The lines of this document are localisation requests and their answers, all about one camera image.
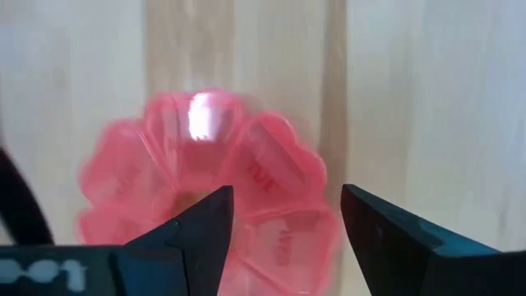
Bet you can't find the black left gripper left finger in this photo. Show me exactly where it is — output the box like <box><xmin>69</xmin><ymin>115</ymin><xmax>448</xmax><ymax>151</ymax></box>
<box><xmin>110</xmin><ymin>184</ymin><xmax>235</xmax><ymax>296</ymax></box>

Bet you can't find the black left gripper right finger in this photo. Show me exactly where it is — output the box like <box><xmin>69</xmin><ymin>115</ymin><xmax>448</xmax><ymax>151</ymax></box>
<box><xmin>339</xmin><ymin>183</ymin><xmax>526</xmax><ymax>296</ymax></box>

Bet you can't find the pink round pill organizer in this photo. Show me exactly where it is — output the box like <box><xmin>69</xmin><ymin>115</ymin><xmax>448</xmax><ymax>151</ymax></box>
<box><xmin>76</xmin><ymin>88</ymin><xmax>342</xmax><ymax>296</ymax></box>

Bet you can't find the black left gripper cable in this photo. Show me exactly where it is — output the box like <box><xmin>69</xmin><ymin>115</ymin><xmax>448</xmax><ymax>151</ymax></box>
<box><xmin>0</xmin><ymin>146</ymin><xmax>55</xmax><ymax>247</ymax></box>

